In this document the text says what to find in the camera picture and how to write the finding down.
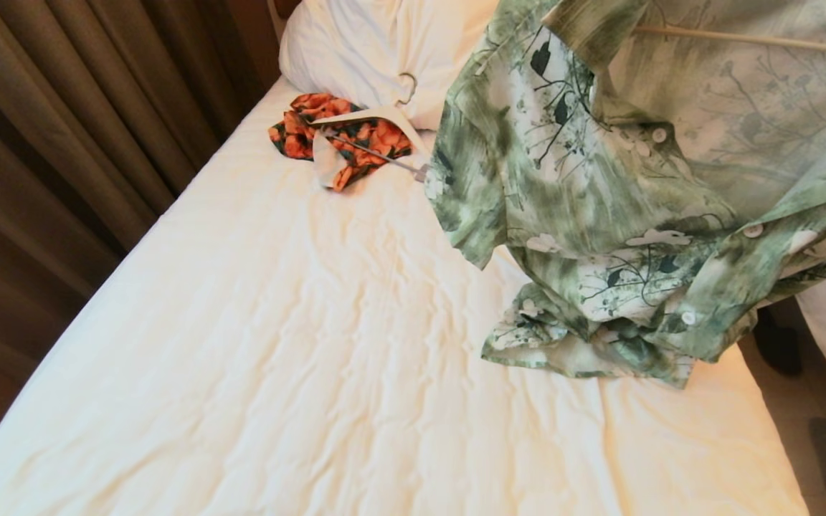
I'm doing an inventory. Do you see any cream wire clothes hanger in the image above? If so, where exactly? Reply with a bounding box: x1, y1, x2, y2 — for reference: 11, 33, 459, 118
632, 24, 826, 59

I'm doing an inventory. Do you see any orange floral garment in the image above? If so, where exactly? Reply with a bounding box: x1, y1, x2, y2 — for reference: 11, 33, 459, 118
267, 92, 414, 193

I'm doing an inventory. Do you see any white hanger with metal bar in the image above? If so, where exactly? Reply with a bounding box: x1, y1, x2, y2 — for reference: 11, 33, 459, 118
310, 70, 435, 182

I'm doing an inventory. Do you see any black slipper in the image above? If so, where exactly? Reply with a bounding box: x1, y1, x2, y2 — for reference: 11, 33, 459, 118
752, 307, 801, 375

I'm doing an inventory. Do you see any brown curtain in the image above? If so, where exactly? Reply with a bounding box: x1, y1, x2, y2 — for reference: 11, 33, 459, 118
0, 0, 270, 388

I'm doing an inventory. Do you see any green floral print shirt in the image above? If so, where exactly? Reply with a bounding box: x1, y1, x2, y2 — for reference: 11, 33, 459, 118
424, 0, 826, 391

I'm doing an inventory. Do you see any brown wooden headboard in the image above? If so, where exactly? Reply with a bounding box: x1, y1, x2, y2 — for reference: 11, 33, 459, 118
270, 0, 303, 37

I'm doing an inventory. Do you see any white pillow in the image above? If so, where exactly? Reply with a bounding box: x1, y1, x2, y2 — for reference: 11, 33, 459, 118
278, 0, 503, 132

